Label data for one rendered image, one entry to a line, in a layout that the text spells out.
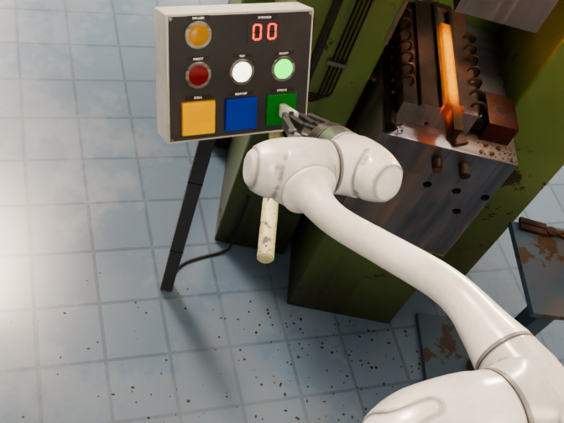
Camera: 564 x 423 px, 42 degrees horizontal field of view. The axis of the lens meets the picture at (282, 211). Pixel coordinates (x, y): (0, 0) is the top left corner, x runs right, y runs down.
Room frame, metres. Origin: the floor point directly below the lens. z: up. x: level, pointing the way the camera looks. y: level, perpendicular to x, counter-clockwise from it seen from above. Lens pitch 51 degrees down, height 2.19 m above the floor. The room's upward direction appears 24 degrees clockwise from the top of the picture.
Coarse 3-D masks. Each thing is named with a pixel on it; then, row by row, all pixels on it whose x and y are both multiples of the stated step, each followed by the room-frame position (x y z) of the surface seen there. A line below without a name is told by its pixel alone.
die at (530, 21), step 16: (464, 0) 1.47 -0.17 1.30; (480, 0) 1.48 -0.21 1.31; (496, 0) 1.49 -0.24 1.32; (512, 0) 1.49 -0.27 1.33; (528, 0) 1.50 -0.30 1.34; (544, 0) 1.51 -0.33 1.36; (480, 16) 1.48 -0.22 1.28; (496, 16) 1.49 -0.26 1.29; (512, 16) 1.50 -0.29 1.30; (528, 16) 1.51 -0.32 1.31; (544, 16) 1.52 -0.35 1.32
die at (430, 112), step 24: (408, 24) 1.77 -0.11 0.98; (432, 24) 1.81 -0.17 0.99; (456, 24) 1.85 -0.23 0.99; (408, 48) 1.67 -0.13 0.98; (432, 48) 1.71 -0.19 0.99; (456, 48) 1.75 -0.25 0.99; (408, 72) 1.58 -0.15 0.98; (432, 72) 1.61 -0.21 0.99; (456, 72) 1.64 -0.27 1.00; (408, 96) 1.49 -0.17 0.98; (432, 96) 1.52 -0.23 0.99; (408, 120) 1.48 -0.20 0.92; (432, 120) 1.49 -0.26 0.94
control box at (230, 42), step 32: (160, 32) 1.15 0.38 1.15; (224, 32) 1.21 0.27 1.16; (288, 32) 1.30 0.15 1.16; (160, 64) 1.13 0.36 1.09; (192, 64) 1.14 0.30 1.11; (224, 64) 1.18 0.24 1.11; (256, 64) 1.23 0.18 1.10; (160, 96) 1.10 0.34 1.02; (192, 96) 1.11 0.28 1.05; (224, 96) 1.16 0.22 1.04; (256, 96) 1.21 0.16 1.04; (160, 128) 1.08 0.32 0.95; (256, 128) 1.18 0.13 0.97
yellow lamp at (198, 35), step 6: (198, 24) 1.18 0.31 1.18; (192, 30) 1.16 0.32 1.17; (198, 30) 1.17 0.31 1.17; (204, 30) 1.18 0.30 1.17; (192, 36) 1.16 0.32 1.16; (198, 36) 1.17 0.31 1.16; (204, 36) 1.17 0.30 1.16; (192, 42) 1.15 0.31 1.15; (198, 42) 1.16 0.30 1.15; (204, 42) 1.17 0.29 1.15
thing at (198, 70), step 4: (192, 68) 1.13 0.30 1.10; (196, 68) 1.14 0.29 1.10; (200, 68) 1.14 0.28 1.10; (204, 68) 1.15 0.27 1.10; (192, 72) 1.13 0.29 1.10; (196, 72) 1.14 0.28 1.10; (200, 72) 1.14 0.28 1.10; (204, 72) 1.15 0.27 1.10; (192, 76) 1.13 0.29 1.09; (196, 76) 1.13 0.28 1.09; (200, 76) 1.14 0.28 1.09; (204, 76) 1.14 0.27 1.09; (192, 80) 1.12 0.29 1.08; (196, 80) 1.13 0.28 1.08; (200, 80) 1.13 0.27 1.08; (204, 80) 1.14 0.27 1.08; (196, 84) 1.13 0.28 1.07; (200, 84) 1.13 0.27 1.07
